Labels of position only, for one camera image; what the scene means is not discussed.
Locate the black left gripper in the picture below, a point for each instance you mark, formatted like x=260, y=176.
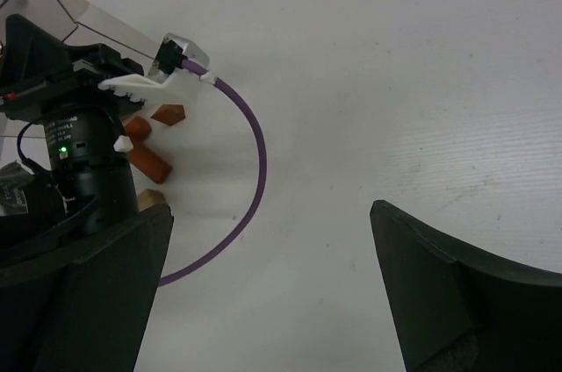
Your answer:
x=47, y=82

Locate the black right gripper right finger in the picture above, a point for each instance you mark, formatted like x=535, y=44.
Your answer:
x=457, y=307

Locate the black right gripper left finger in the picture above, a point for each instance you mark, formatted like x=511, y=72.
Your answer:
x=83, y=306

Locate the light wood rectangular block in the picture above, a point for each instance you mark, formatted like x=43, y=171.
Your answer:
x=148, y=198

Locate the red-brown wooden cylinder block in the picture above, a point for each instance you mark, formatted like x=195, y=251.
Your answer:
x=138, y=129

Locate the red-brown long rectangular block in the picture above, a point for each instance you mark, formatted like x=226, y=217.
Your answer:
x=149, y=163

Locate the red-brown wooden triangle block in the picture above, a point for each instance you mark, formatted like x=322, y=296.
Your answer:
x=169, y=114

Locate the clear plastic box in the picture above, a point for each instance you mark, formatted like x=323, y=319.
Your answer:
x=80, y=23

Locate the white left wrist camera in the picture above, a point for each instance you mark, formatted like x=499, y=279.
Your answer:
x=170, y=55

